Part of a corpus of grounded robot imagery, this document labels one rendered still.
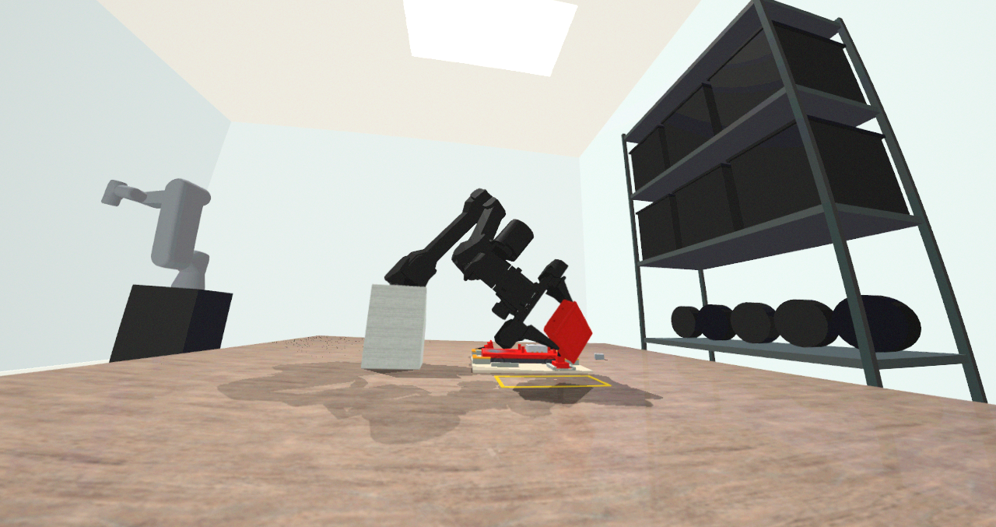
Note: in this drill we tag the red plastic shell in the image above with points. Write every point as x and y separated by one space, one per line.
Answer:
569 330

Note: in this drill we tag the beige flat base plate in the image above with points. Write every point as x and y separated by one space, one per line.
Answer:
483 365

